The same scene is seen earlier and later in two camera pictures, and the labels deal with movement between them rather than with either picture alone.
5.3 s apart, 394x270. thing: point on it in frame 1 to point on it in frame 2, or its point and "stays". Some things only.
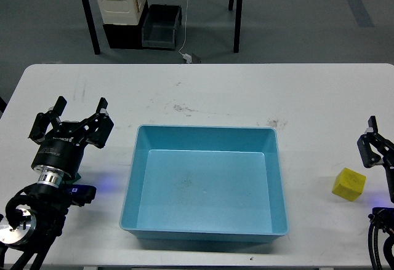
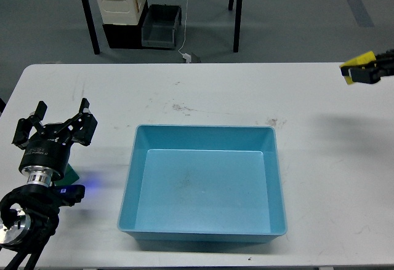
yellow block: x=349 y=184 to x=364 y=58
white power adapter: x=188 y=57 stays
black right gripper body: x=387 y=158 to x=385 y=62
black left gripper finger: x=44 y=120 to x=24 y=126
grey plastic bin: x=159 y=27 stays
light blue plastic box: x=205 y=184 stays
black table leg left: x=88 y=13 stays
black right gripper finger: x=372 y=145 to x=364 y=74
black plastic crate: x=126 y=36 stays
